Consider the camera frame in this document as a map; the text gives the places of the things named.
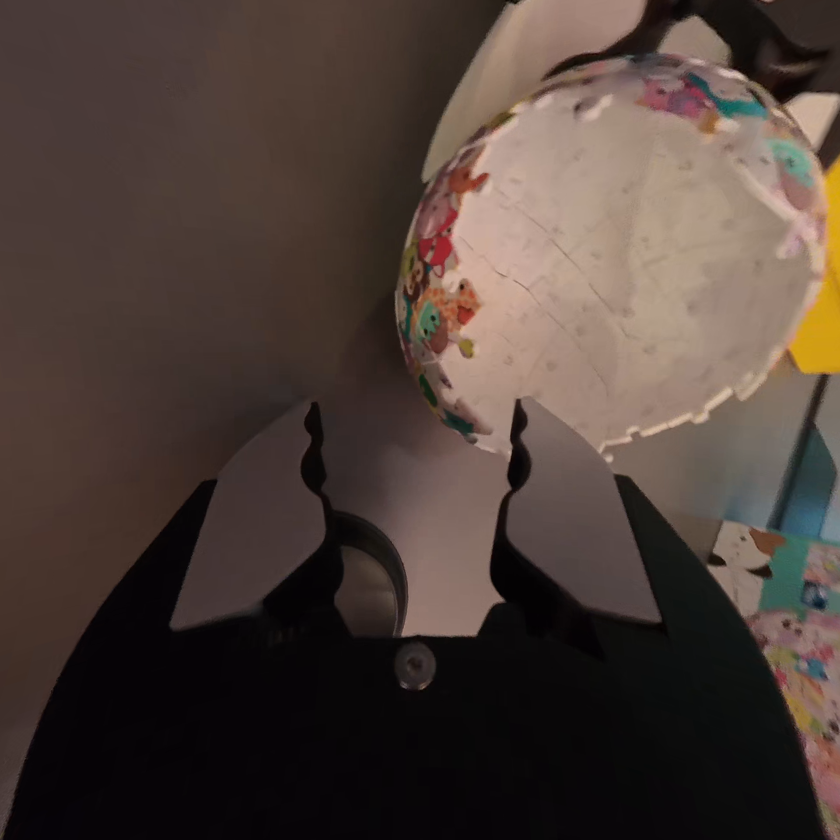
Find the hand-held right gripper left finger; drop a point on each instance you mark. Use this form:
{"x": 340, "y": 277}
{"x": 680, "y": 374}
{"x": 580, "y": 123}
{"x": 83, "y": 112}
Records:
{"x": 243, "y": 525}

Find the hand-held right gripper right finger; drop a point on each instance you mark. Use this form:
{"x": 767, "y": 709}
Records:
{"x": 577, "y": 525}

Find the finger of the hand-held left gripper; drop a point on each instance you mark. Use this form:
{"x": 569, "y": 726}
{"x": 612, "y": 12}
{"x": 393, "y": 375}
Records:
{"x": 512, "y": 65}
{"x": 817, "y": 124}

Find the colourful cartoon puzzle ball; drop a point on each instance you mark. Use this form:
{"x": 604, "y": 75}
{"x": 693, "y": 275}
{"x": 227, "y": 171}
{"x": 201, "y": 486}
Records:
{"x": 623, "y": 262}

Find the black round ball stand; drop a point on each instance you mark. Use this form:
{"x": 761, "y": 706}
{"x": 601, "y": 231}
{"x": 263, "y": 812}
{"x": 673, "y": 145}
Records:
{"x": 367, "y": 577}

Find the puzzle ball cardboard box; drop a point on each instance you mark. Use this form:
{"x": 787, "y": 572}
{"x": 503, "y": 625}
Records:
{"x": 800, "y": 623}

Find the yellow object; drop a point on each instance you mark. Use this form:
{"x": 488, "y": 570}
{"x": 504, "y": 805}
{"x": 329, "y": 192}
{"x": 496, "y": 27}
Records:
{"x": 823, "y": 328}

